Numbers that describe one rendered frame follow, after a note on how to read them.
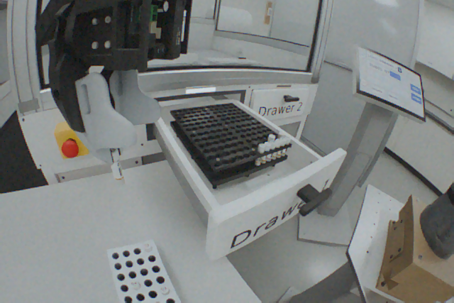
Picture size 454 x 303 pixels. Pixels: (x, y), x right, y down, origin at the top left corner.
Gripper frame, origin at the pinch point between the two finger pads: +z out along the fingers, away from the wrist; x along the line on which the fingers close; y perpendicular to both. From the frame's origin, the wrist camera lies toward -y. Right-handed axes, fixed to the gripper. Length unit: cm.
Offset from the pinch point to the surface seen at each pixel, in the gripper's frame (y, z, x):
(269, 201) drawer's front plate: 17.5, 6.0, 3.1
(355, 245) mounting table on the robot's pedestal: 43.1, 22.1, 6.0
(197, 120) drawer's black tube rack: 3.6, 8.1, 23.9
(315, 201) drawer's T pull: 24.3, 6.9, 4.6
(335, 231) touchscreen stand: 96, 95, 59
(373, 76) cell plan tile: 75, -8, 74
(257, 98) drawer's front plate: 16.7, 7.7, 43.9
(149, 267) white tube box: 3.3, 18.3, -4.2
